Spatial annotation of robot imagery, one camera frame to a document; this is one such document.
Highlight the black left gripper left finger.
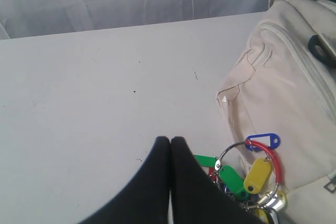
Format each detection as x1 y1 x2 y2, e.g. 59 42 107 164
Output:
82 136 170 223

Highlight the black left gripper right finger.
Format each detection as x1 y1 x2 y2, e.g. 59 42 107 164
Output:
170 136 262 224

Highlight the colourful key tag bunch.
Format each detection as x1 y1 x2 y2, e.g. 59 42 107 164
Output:
194 133 287 223

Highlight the cream fabric duffel bag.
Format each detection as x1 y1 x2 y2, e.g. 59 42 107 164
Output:
217 0 335 223

